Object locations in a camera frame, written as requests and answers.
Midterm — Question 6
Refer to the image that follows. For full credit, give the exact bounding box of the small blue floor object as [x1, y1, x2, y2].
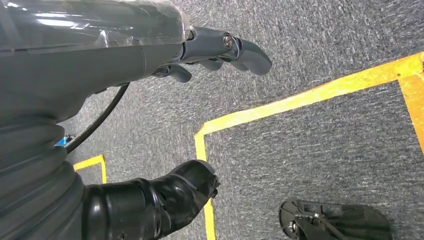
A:
[54, 135, 75, 148]

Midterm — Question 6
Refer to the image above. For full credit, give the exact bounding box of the black robot leg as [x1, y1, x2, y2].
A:
[278, 198, 393, 240]

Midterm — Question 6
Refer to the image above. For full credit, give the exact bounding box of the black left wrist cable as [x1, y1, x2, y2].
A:
[64, 82, 131, 155]

